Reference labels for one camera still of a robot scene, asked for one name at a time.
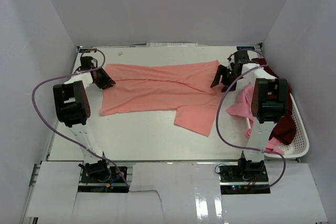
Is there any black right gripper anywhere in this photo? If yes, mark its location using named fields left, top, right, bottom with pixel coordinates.
left=211, top=65, right=242, bottom=93

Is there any light pink t shirt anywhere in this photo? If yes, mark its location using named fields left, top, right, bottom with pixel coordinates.
left=226, top=84, right=284, bottom=155

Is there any dark red t shirt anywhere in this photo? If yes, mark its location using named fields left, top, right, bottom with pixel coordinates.
left=251, top=67, right=296, bottom=145

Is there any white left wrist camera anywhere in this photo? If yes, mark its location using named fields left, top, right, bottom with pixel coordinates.
left=88, top=56, right=98, bottom=68

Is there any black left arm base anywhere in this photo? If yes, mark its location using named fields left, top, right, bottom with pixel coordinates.
left=78, top=160, right=131, bottom=193

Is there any blue table label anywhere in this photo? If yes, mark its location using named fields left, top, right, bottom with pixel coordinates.
left=78, top=48, right=97, bottom=54
left=236, top=46, right=255, bottom=50

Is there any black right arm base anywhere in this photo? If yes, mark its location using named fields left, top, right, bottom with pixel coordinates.
left=214, top=164, right=270, bottom=195

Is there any blue left table label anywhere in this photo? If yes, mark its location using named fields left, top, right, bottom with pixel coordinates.
left=78, top=48, right=97, bottom=54

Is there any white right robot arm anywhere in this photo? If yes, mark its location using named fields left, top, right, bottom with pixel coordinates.
left=211, top=49, right=288, bottom=182

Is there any white perforated laundry basket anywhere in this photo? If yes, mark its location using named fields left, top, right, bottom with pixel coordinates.
left=246, top=91, right=310, bottom=158

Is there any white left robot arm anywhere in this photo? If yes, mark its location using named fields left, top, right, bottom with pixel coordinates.
left=53, top=56, right=115, bottom=182

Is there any salmon pink t shirt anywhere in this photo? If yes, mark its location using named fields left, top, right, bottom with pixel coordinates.
left=100, top=60, right=222, bottom=136

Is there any blue right table label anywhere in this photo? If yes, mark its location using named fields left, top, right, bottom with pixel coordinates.
left=236, top=46, right=255, bottom=50

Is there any white paper sheets front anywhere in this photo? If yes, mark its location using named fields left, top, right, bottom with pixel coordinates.
left=26, top=162, right=328, bottom=223

